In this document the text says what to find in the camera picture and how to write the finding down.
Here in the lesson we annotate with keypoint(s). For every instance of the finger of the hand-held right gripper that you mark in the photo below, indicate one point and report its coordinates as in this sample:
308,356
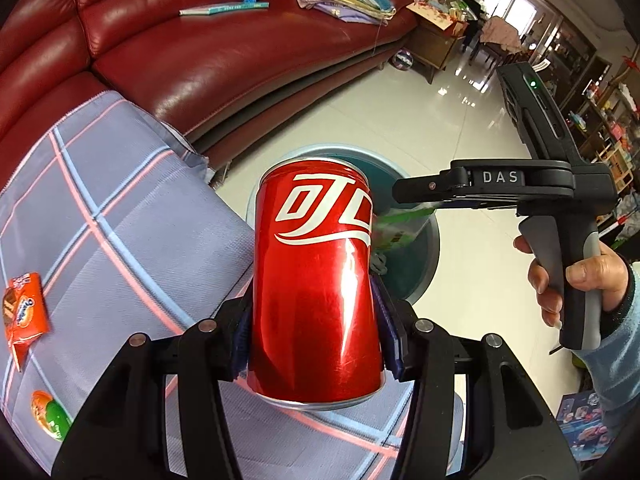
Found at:
425,190

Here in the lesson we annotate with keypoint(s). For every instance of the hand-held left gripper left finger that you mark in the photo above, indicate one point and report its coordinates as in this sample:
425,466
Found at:
240,340

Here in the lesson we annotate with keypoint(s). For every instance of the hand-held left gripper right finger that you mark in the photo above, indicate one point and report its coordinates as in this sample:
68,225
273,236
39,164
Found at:
392,330

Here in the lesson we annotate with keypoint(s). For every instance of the green and white carton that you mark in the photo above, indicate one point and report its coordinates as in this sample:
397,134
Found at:
400,230

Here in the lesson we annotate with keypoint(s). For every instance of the teal round trash bin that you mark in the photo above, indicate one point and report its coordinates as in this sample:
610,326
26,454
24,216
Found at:
425,270

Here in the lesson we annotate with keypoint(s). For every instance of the red soda can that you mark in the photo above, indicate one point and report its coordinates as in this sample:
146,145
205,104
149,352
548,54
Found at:
315,285

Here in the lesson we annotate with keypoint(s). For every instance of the person's right forearm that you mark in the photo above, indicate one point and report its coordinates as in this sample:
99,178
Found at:
620,355

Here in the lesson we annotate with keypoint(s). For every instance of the person's right hand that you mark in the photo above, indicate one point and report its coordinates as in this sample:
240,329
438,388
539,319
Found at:
605,275

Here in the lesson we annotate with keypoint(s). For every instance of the wooden display shelf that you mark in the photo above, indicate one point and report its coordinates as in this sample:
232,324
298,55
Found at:
607,120

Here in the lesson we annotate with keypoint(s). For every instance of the small patterned ball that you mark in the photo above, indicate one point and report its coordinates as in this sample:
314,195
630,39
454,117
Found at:
402,59

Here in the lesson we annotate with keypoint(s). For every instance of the wooden side table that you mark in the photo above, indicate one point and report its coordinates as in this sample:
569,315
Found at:
435,45

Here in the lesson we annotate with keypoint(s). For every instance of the blue checked blanket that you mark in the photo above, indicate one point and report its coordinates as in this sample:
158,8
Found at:
125,240

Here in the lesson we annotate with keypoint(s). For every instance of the table with pink cloth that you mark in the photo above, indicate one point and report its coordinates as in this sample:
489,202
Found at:
502,32

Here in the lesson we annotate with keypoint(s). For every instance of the orange and green packet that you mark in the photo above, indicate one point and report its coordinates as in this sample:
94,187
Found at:
50,417

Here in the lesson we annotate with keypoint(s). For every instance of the blue printed box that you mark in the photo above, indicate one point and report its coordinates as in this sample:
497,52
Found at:
585,425

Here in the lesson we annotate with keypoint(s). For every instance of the orange snack packet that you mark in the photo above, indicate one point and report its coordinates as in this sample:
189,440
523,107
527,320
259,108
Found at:
25,310

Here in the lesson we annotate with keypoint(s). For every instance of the red leather sofa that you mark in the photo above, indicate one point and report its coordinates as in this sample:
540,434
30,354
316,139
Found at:
200,60

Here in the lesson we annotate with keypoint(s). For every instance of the thin light blue book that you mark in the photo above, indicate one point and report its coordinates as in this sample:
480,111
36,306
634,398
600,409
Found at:
225,8

